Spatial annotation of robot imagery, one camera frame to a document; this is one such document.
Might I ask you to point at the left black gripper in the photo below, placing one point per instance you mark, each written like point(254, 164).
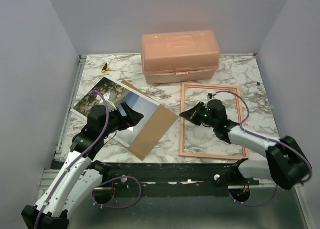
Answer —
point(133, 118)

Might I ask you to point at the pink translucent plastic toolbox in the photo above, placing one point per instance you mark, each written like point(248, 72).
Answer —
point(179, 56)

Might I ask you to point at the landscape photo print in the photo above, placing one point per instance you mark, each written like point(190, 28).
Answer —
point(124, 94)

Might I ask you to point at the yellow black screwdriver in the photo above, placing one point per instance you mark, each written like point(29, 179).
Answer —
point(105, 69)

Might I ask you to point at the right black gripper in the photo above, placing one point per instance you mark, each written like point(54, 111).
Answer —
point(192, 114)

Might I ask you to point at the pink wooden picture frame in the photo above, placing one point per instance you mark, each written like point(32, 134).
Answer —
point(182, 153)

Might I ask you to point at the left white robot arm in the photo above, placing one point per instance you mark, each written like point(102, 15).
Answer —
point(80, 173)

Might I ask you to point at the brown cardboard backing board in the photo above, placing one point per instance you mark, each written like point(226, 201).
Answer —
point(157, 126)

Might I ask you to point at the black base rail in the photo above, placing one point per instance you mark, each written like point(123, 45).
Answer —
point(172, 180)

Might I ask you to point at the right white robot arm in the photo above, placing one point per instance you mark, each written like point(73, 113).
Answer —
point(285, 163)

